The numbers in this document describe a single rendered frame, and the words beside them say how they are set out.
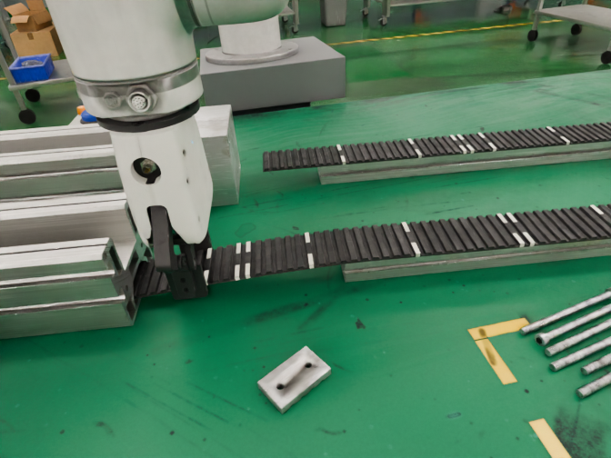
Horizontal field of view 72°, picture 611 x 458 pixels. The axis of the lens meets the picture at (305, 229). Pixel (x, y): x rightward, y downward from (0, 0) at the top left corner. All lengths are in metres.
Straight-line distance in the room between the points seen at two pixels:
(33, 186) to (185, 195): 0.30
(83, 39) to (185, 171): 0.10
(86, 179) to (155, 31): 0.30
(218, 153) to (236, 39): 0.41
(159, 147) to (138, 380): 0.19
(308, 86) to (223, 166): 0.37
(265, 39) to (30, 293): 0.64
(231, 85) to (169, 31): 0.53
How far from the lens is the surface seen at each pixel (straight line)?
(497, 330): 0.41
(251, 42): 0.89
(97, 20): 0.30
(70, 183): 0.58
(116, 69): 0.30
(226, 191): 0.54
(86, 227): 0.45
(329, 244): 0.41
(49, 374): 0.42
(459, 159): 0.61
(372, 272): 0.42
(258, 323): 0.39
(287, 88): 0.84
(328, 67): 0.85
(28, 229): 0.47
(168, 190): 0.32
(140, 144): 0.31
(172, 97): 0.31
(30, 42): 5.48
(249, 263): 0.41
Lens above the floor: 1.07
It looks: 37 degrees down
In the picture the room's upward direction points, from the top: 3 degrees counter-clockwise
